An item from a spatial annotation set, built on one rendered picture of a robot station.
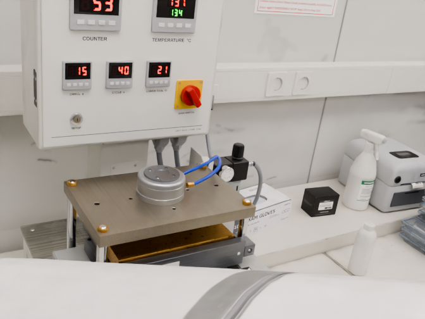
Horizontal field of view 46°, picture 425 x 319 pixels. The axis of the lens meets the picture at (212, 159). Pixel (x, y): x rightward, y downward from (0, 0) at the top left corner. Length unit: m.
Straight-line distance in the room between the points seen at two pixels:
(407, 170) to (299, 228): 0.40
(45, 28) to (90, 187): 0.26
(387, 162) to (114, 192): 1.00
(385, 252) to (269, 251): 0.39
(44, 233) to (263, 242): 0.58
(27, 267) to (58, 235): 0.89
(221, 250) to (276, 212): 0.60
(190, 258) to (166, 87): 0.31
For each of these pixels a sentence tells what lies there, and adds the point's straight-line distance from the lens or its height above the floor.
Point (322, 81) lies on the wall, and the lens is 1.56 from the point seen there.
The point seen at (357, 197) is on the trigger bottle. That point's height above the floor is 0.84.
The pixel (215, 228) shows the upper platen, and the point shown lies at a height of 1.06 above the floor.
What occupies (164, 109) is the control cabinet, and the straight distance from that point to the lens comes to 0.93.
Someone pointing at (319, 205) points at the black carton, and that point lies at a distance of 1.51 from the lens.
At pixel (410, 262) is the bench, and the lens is 1.54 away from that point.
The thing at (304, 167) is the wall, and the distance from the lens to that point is 1.72.
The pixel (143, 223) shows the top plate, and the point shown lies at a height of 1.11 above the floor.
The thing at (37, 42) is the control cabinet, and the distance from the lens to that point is 0.82.
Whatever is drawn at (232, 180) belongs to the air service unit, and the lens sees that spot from 1.06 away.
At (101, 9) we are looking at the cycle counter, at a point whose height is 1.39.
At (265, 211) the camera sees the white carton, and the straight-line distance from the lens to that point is 1.36.
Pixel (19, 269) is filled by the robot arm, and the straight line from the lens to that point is 0.16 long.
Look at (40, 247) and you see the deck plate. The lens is 1.02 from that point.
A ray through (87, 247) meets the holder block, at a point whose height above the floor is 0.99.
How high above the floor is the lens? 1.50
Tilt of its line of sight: 23 degrees down
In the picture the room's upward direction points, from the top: 8 degrees clockwise
